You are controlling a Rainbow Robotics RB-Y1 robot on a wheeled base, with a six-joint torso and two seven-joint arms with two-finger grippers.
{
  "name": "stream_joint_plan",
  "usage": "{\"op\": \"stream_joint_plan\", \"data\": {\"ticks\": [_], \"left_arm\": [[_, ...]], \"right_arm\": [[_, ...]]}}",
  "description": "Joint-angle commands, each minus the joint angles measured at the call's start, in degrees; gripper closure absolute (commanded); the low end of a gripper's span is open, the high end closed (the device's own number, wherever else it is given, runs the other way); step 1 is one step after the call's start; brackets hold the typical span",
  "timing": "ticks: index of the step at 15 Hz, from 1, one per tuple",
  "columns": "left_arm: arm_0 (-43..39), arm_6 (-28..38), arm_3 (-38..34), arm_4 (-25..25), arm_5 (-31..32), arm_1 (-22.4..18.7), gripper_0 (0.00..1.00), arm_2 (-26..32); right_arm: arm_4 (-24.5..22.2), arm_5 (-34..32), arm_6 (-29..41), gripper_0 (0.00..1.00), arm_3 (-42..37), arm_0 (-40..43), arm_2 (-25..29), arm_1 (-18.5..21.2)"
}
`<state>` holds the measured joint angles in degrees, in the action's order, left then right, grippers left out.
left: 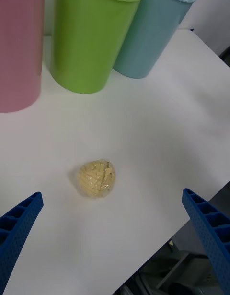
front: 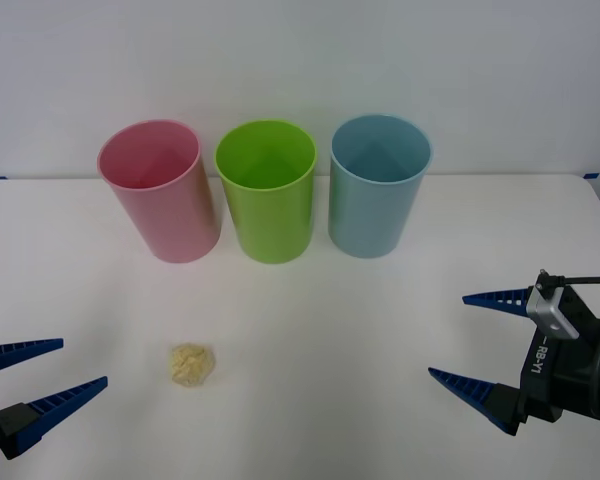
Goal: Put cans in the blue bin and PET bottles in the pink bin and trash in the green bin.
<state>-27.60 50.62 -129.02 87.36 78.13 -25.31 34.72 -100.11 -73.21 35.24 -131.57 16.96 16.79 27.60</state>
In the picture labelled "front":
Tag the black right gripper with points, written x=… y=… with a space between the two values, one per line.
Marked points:
x=555 y=380

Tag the yellow paper ball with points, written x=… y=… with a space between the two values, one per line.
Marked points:
x=192 y=365

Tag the pale blue plastic bin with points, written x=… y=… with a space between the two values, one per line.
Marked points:
x=370 y=220

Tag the pink plastic bin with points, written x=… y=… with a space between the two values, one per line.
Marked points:
x=180 y=220

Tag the green plastic bin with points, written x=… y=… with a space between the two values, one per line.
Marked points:
x=270 y=225

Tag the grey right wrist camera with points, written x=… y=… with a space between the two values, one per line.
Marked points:
x=550 y=312

